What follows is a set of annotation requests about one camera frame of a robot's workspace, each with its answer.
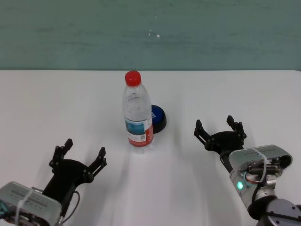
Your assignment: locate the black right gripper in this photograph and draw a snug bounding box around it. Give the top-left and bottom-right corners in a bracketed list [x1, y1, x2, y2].
[193, 115, 247, 174]

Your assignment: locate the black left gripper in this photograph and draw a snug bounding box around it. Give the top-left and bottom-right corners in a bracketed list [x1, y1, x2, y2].
[42, 138, 107, 213]

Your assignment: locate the blue push button black base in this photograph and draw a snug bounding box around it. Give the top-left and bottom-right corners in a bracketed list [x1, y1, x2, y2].
[150, 105, 168, 134]

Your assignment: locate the clear water bottle red cap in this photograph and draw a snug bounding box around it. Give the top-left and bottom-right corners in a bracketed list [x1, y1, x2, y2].
[122, 70, 155, 154]

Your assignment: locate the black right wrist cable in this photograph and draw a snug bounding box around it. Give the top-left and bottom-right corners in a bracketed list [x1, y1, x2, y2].
[219, 150, 234, 175]

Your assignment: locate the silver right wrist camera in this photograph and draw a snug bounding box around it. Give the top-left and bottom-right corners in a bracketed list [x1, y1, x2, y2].
[229, 144, 293, 178]

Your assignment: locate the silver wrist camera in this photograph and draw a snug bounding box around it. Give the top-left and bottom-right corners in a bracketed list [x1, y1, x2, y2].
[229, 144, 293, 178]
[0, 181, 63, 226]

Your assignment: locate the white right camera zip tie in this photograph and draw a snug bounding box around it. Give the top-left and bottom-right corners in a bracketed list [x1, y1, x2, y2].
[250, 147, 269, 184]

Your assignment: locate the white camera zip tie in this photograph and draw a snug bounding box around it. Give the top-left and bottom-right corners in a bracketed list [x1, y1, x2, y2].
[250, 147, 269, 184]
[15, 189, 34, 225]

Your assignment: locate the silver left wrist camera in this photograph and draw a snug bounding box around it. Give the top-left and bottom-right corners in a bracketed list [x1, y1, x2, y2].
[0, 181, 63, 226]

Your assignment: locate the white left camera zip tie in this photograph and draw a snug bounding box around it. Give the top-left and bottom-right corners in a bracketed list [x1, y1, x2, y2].
[15, 189, 34, 225]

